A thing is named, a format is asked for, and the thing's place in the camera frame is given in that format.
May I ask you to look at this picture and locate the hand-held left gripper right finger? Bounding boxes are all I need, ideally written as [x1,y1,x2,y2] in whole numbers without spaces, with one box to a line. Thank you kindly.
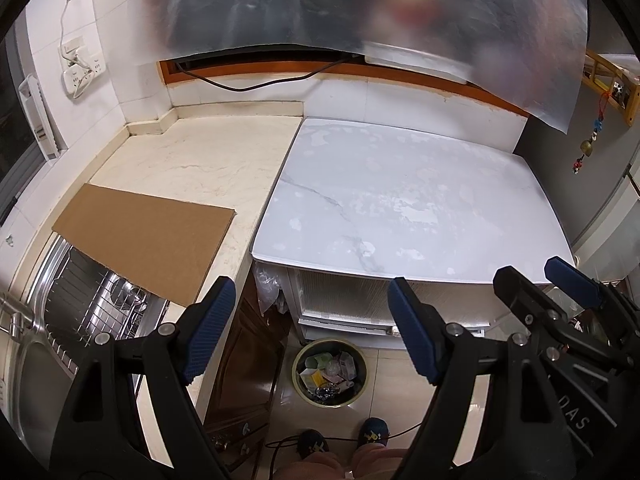
[387,276,576,480]

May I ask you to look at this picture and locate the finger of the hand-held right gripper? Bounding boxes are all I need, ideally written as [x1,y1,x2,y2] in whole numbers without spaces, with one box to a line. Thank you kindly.
[492,266,576,356]
[544,256,638,341]

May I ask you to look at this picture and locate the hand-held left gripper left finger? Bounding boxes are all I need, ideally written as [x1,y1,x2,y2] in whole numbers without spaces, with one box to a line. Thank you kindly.
[50,276,237,480]

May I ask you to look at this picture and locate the round trash bin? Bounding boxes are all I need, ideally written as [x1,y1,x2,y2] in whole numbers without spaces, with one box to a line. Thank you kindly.
[291,338,368,407]

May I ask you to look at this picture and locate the brown wooden cabinet door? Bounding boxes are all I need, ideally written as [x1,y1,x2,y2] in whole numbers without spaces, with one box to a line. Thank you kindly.
[202,272,296,480]

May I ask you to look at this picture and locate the clear plastic bag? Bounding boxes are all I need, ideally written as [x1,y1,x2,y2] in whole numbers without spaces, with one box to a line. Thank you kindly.
[252,260,291,316]

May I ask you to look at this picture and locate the white ribbed cabinet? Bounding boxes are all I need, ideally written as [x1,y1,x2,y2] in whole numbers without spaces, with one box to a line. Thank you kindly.
[285,266,493,351]

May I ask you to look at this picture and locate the person's right shoe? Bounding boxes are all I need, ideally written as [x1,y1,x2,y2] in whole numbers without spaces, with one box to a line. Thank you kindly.
[357,417,390,448]

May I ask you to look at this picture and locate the person's shoe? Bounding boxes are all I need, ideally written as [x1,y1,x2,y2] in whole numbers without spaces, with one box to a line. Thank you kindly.
[297,429,331,461]
[357,417,390,448]

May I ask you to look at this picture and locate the brown cardboard sheet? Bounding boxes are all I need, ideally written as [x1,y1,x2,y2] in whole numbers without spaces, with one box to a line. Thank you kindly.
[51,183,237,307]

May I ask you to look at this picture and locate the metal dish rack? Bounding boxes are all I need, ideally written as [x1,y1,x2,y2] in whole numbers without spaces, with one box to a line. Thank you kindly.
[42,237,168,376]

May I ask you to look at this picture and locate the person's feet in slippers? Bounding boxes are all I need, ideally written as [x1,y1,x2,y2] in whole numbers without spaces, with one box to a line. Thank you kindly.
[250,420,426,480]

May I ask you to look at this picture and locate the hanging bead charm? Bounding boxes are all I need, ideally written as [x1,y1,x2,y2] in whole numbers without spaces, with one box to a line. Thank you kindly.
[572,91,613,175]

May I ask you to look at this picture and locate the person's left shoe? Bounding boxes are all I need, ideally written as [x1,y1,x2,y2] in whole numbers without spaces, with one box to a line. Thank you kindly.
[297,429,331,461]

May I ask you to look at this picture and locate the person's left leg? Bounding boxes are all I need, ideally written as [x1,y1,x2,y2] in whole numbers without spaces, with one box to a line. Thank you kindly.
[272,452,346,480]

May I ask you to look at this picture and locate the stainless steel sink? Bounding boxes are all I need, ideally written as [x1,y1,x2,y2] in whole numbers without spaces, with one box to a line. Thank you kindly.
[0,235,171,461]

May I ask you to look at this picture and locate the white louvred window vent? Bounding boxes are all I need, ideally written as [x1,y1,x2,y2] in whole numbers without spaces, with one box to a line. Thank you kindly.
[19,74,60,161]

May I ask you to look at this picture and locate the white power strip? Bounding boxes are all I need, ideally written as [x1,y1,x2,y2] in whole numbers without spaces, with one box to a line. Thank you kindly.
[60,35,106,100]

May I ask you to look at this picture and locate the translucent plastic film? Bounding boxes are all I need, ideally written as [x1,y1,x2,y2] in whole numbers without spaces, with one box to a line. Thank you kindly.
[127,0,588,135]

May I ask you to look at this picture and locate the yellow wooden wall shelf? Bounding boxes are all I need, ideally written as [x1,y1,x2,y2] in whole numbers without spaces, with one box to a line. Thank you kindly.
[580,49,640,126]

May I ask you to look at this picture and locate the black window cable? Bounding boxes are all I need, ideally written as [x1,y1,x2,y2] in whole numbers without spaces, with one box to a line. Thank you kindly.
[176,57,363,93]

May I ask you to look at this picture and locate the brown wooden window frame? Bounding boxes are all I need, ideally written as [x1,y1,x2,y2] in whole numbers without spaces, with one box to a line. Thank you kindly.
[159,55,531,118]

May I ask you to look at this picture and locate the white power cable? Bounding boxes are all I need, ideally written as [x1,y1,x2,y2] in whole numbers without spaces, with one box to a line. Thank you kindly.
[57,0,86,68]

